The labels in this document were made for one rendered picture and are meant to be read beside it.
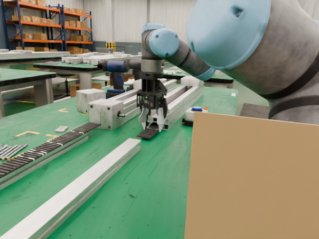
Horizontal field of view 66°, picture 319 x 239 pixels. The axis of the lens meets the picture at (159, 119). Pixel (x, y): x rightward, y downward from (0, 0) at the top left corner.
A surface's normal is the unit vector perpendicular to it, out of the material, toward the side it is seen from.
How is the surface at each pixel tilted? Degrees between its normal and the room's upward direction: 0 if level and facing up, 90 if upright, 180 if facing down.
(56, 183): 0
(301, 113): 46
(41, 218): 0
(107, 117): 90
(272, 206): 90
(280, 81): 124
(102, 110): 90
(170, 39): 90
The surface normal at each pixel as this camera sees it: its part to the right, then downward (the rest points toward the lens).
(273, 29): 0.27, 0.27
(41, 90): -0.30, 0.27
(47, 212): 0.04, -0.95
